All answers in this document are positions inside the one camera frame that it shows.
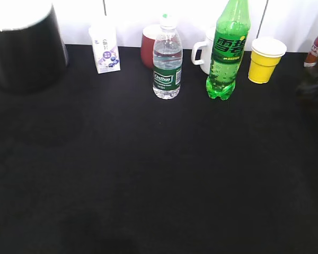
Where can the black mug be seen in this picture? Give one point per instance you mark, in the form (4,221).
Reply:
(31,48)

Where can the yellow paper cup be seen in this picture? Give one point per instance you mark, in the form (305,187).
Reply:
(265,56)

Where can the green sprite bottle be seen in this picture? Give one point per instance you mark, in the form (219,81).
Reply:
(231,33)

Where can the clear water bottle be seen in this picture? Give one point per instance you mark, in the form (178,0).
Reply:
(167,59)

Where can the white mug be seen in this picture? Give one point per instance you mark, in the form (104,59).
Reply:
(206,47)

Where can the red mug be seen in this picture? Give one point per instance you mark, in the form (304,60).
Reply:
(149,36)

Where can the blueberry milk carton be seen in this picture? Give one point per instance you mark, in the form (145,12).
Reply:
(104,45)

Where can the grey mug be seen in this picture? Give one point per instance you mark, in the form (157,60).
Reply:
(66,55)

